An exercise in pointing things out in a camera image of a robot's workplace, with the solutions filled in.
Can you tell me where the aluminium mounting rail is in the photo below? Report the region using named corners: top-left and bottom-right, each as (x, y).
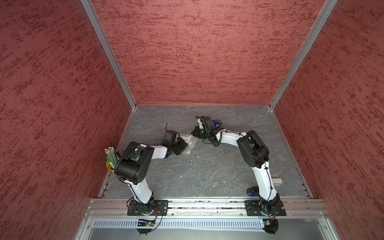
top-left (85, 197), bottom-right (329, 219)

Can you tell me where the clear bubble wrap sheet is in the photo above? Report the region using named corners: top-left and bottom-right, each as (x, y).
top-left (180, 133), bottom-right (198, 155)

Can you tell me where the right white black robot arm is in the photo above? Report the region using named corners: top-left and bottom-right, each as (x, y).
top-left (192, 116), bottom-right (281, 216)

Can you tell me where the yellow pencil cup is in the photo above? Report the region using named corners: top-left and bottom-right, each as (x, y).
top-left (106, 161), bottom-right (115, 172)

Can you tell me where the right corner aluminium post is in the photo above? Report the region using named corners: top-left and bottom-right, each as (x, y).
top-left (269, 0), bottom-right (338, 111)

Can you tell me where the blue tape dispenser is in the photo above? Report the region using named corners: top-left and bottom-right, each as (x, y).
top-left (212, 120), bottom-right (222, 128)

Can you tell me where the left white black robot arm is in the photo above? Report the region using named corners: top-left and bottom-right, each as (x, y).
top-left (114, 130), bottom-right (189, 216)

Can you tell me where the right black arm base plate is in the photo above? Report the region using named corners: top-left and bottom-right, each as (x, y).
top-left (245, 200), bottom-right (287, 218)

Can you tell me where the bundle of pencils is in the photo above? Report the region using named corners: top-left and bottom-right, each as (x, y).
top-left (105, 147), bottom-right (118, 166)

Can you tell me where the left corner aluminium post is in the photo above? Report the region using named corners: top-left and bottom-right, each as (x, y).
top-left (81, 0), bottom-right (137, 111)

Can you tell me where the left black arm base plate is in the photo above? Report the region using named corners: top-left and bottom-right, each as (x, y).
top-left (127, 200), bottom-right (169, 216)

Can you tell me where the corner aluminium post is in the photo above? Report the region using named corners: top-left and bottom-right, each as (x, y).
top-left (269, 0), bottom-right (338, 111)
top-left (81, 0), bottom-right (137, 111)

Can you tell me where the white eraser block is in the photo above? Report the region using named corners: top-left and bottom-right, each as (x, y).
top-left (272, 178), bottom-right (283, 185)

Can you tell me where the blue black small device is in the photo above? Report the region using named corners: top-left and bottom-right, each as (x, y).
top-left (247, 187), bottom-right (259, 197)

